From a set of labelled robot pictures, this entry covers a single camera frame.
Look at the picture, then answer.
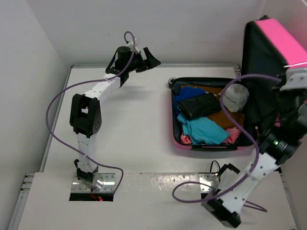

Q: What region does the metal base plate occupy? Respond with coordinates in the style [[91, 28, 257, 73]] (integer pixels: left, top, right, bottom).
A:
[[199, 172, 221, 194], [71, 173, 115, 194]]

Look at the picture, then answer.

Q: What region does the brown garment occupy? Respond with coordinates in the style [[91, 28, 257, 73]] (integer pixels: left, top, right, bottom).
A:
[[180, 85, 245, 129]]

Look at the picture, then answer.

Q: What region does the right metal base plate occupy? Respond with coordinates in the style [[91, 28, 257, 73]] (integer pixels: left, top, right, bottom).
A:
[[199, 172, 221, 194]]

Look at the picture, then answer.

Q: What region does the royal blue garment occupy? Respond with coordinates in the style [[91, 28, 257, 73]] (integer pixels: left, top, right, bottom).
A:
[[173, 86, 207, 115]]

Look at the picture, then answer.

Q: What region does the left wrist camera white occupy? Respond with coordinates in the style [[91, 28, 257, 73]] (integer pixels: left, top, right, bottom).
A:
[[126, 37, 140, 54]]

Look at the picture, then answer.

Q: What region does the black leather pouch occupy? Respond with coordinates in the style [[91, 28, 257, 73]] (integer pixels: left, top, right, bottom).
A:
[[177, 93, 221, 120]]

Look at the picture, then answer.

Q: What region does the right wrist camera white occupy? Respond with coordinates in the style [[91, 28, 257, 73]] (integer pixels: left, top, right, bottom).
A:
[[280, 68, 307, 91]]

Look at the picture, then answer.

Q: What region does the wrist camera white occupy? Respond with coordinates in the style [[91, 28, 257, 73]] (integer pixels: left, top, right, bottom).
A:
[[280, 68, 307, 91], [126, 37, 140, 54]]

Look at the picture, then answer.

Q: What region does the light blue shirt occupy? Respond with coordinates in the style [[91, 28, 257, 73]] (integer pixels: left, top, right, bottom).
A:
[[177, 114, 230, 145]]

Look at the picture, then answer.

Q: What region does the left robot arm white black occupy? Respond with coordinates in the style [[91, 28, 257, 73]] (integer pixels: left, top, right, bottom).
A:
[[70, 46, 161, 191]]

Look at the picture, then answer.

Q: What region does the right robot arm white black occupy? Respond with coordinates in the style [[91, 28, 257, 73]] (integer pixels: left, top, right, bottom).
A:
[[202, 73, 307, 228]]

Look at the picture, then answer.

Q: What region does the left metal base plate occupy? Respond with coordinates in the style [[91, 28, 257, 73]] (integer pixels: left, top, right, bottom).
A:
[[71, 173, 115, 194]]

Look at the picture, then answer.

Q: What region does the pink patterned garment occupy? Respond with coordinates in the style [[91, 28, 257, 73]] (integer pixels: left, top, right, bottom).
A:
[[180, 127, 241, 144]]

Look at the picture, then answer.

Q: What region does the white drawstring bag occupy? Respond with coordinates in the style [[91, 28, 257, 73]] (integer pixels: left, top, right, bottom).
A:
[[223, 84, 249, 113]]

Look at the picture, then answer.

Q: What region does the pink suitcase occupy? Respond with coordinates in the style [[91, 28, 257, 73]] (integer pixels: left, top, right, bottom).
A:
[[169, 17, 307, 151]]

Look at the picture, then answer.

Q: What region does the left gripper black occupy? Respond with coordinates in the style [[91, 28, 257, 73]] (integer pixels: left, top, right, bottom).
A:
[[126, 47, 160, 72]]

